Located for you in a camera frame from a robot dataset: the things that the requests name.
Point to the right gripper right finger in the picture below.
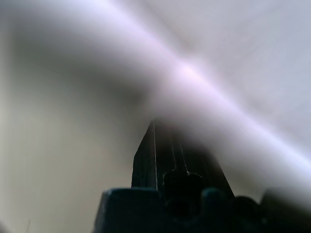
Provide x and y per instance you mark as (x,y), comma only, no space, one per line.
(194,160)

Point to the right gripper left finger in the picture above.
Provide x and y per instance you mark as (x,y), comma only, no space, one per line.
(144,165)

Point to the blue white box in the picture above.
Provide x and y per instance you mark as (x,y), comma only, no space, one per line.
(184,70)

